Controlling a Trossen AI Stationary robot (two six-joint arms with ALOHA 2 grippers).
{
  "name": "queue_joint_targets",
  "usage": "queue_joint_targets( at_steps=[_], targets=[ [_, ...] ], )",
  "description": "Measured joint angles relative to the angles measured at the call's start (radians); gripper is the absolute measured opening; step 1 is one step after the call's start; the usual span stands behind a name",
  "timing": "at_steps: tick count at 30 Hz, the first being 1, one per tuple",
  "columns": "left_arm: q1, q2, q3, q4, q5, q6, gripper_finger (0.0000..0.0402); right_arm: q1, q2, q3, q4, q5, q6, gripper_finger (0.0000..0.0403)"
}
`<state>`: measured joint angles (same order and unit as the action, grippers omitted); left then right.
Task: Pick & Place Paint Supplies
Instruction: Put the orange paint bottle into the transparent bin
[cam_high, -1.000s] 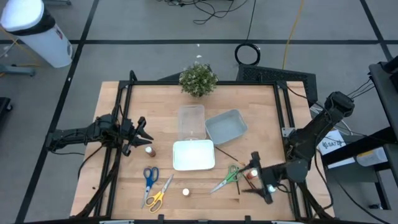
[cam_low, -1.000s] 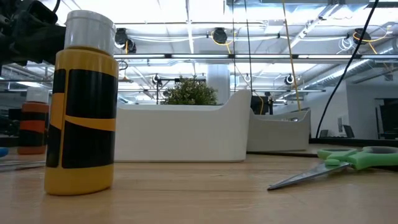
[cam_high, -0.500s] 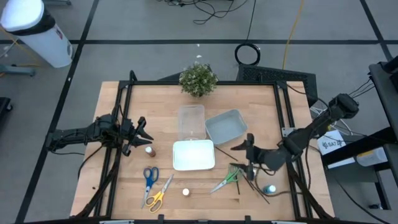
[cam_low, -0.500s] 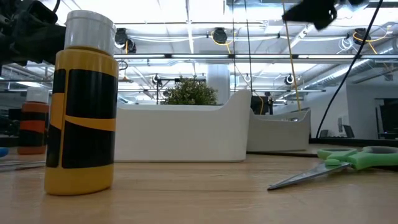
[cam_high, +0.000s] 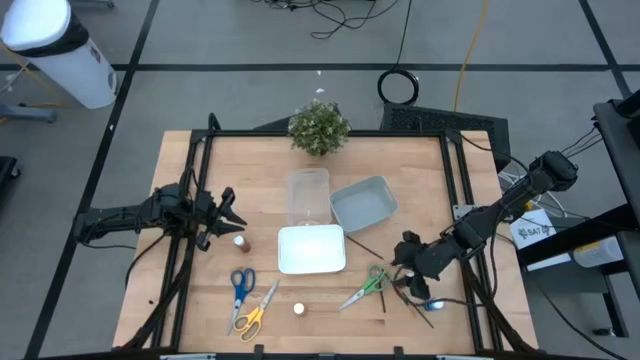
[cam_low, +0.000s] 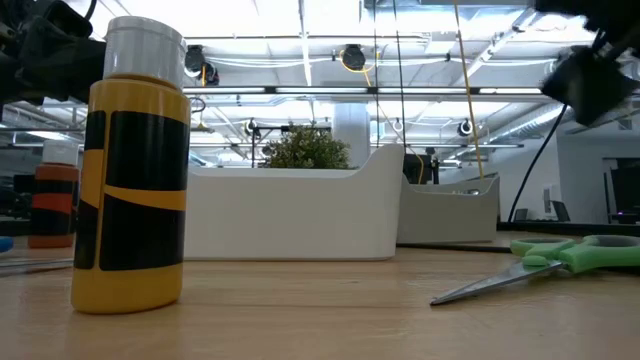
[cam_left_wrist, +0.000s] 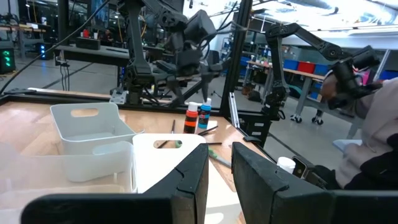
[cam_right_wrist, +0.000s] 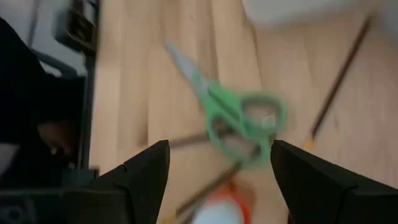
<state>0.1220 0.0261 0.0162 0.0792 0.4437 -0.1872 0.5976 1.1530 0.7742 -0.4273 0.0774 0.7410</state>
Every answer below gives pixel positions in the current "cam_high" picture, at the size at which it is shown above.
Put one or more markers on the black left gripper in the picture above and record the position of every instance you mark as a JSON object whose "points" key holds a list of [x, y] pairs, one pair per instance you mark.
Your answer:
{"points": [[207, 215]]}

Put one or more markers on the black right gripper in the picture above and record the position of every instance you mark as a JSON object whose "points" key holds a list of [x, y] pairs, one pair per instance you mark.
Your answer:
{"points": [[430, 260]]}

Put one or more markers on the brown paint bottle white cap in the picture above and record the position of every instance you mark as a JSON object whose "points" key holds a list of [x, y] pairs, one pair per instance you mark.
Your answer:
{"points": [[242, 244]]}

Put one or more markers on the blue paint bottle white cap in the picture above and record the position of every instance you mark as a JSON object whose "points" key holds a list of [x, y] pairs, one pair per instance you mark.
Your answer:
{"points": [[432, 305]]}

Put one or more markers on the ochre paint bottle white cap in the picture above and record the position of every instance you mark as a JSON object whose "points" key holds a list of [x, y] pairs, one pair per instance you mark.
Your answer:
{"points": [[299, 308]]}

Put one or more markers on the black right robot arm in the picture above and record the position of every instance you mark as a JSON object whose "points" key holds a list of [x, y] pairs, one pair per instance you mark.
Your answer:
{"points": [[500, 210]]}

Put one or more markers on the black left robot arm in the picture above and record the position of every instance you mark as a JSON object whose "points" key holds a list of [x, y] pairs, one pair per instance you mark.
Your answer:
{"points": [[115, 220]]}

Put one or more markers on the silver mounting plate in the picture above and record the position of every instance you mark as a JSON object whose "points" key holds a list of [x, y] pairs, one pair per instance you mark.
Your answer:
{"points": [[459, 212]]}

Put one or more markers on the grey plastic bin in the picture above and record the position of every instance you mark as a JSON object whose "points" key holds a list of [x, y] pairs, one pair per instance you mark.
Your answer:
{"points": [[364, 204]]}

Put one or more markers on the clear plastic bin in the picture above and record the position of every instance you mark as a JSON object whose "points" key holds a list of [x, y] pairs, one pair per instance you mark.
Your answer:
{"points": [[308, 197]]}

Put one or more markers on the white plastic bin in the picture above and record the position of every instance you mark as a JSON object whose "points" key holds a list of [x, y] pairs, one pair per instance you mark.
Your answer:
{"points": [[311, 249]]}

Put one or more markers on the silver aluminium bar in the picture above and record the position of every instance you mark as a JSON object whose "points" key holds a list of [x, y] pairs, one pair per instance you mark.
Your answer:
{"points": [[465, 357], [187, 357]]}

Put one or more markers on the white paper label sheet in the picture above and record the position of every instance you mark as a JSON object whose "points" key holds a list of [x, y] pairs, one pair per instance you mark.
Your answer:
{"points": [[532, 230]]}

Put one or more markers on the artificial green potted plant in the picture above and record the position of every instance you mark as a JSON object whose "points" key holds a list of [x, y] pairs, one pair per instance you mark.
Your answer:
{"points": [[319, 127]]}

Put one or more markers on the black perforated panel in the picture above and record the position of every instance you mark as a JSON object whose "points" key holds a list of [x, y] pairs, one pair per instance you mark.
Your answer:
{"points": [[435, 120]]}

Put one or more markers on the translucent plastic container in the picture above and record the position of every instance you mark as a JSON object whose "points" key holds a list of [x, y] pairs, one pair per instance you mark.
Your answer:
{"points": [[597, 252]]}

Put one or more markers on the black power plug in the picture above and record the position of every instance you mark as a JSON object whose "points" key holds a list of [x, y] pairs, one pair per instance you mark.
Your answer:
{"points": [[602, 331]]}

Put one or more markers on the white trash bin black liner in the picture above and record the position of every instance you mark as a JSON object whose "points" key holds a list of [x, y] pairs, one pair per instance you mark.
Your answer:
{"points": [[75, 70]]}

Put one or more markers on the black chair base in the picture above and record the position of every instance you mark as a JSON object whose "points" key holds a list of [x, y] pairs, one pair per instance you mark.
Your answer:
{"points": [[9, 169]]}

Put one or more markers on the grey desk foot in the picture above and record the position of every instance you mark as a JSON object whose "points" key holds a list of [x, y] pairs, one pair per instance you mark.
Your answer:
{"points": [[25, 112]]}

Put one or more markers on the black frame clamp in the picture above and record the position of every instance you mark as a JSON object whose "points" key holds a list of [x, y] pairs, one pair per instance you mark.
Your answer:
{"points": [[398, 351], [258, 350]]}

